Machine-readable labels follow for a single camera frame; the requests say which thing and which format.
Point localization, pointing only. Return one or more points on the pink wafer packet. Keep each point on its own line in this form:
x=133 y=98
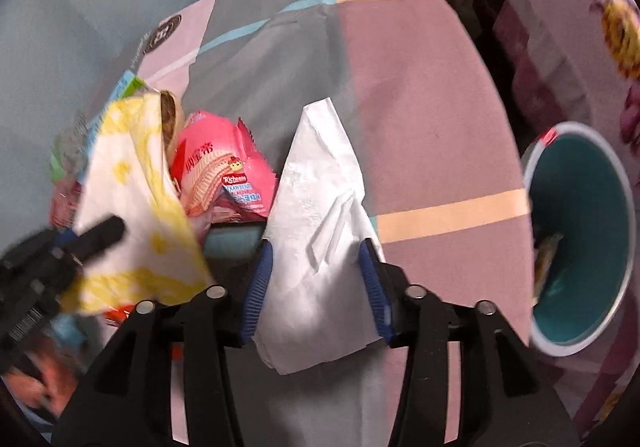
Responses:
x=210 y=162

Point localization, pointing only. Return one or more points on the light blue bed sheet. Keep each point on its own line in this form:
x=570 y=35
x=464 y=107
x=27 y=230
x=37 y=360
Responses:
x=75 y=27

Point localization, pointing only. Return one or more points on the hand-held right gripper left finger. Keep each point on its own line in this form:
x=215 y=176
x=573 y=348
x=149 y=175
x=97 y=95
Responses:
x=257 y=287

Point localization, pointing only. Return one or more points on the pink floral bed blanket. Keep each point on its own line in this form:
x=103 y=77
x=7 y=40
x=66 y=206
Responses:
x=550 y=2

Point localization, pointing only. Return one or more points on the blue milk carton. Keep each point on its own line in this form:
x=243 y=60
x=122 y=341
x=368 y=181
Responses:
x=125 y=87

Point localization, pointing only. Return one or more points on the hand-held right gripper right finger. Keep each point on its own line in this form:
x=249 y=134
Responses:
x=375 y=287

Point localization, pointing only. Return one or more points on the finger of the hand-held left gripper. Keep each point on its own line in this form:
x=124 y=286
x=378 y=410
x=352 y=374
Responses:
x=100 y=234

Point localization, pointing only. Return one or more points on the teal trash bin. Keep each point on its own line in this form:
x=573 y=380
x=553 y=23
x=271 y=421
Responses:
x=580 y=207

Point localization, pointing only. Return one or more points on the green clear plastic wrapper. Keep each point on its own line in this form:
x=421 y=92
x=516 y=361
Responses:
x=62 y=162

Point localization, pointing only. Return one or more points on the cream foil snack bag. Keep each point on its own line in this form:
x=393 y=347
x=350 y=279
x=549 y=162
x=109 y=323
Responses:
x=545 y=262

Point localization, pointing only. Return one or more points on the orange snack packet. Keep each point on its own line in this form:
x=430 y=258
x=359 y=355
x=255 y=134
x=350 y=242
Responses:
x=40 y=382

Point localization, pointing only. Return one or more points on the white tissue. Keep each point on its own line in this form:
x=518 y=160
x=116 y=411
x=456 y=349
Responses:
x=315 y=177

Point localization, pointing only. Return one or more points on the yellow white paper wrapper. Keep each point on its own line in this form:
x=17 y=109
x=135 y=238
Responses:
x=135 y=187

